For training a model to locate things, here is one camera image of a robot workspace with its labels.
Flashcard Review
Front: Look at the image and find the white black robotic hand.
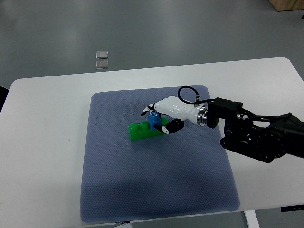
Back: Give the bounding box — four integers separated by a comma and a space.
141, 96, 207, 134

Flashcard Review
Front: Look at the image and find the blue toy block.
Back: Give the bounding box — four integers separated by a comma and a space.
148, 111, 161, 131

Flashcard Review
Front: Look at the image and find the green four-stud toy block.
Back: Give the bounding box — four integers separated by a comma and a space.
128, 121, 165, 141

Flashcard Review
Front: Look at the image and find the blue-grey textured mat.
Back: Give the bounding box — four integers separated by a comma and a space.
80, 87, 240, 223

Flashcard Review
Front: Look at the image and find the lower metal floor plate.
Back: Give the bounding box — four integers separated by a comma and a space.
96, 60, 108, 69

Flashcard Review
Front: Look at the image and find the white table leg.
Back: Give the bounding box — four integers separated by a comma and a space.
244, 210, 260, 228

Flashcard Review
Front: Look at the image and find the wooden box corner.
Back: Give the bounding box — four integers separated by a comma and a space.
269, 0, 304, 12

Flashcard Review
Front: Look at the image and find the black table control panel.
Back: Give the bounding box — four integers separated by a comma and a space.
280, 205, 304, 212

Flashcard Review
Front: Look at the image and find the black object at left edge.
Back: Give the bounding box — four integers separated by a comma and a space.
0, 86, 9, 111

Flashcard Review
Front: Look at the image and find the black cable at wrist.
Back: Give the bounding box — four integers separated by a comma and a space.
178, 85, 209, 105

